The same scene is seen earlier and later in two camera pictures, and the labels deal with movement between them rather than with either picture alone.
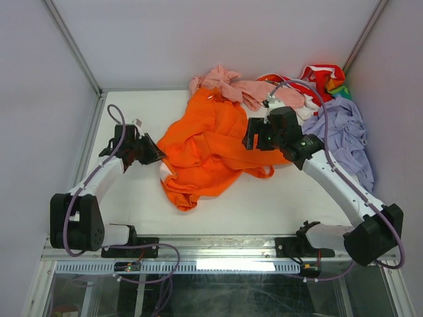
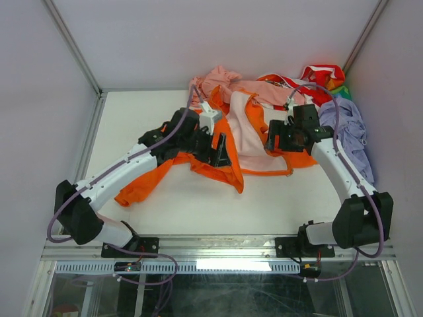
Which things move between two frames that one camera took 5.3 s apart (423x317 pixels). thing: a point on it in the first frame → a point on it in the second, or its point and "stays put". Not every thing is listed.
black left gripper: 154,152 → 218,158
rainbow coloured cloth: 336,86 stays put
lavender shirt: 346,140 stays put
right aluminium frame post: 363,35 stays put
